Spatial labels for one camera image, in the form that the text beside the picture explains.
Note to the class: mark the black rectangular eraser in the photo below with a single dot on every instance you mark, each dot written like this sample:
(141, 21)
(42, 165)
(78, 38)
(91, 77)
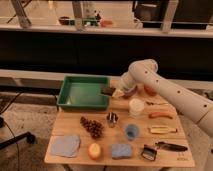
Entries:
(108, 91)

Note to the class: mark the black chair base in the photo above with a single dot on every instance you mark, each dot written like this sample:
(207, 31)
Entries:
(29, 137)

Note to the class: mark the grey-blue cloth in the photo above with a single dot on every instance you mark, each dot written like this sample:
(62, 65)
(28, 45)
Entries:
(66, 146)

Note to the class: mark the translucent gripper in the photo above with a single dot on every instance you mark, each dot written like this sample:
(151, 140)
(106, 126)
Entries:
(118, 93)

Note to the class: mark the red-orange bowl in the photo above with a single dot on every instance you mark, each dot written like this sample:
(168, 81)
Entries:
(149, 91)

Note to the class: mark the orange sausage toy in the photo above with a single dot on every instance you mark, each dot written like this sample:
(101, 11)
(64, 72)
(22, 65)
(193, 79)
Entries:
(160, 114)

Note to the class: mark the small thin utensil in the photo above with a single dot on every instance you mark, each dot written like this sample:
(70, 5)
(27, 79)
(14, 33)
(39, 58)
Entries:
(154, 103)

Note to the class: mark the green plastic tray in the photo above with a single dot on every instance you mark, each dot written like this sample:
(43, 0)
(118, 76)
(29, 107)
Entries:
(83, 93)

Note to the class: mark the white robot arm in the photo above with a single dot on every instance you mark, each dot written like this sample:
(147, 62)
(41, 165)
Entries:
(197, 108)

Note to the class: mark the blue sponge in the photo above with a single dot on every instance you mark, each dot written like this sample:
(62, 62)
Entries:
(120, 151)

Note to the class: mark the small metal clip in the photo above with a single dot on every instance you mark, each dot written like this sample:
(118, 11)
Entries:
(112, 119)

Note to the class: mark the yellow orange fruit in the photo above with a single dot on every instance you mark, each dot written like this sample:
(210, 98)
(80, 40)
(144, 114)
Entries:
(94, 151)

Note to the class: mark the blue plastic cup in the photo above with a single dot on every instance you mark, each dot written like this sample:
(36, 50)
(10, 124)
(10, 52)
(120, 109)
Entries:
(131, 131)

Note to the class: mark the bunch of dark grapes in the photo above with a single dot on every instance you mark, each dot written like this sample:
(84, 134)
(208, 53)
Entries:
(93, 127)

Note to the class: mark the black handled peeler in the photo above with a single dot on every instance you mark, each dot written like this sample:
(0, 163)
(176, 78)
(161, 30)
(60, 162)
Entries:
(171, 147)

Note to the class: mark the purple bowl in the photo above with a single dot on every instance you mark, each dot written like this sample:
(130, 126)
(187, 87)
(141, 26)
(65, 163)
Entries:
(130, 93)

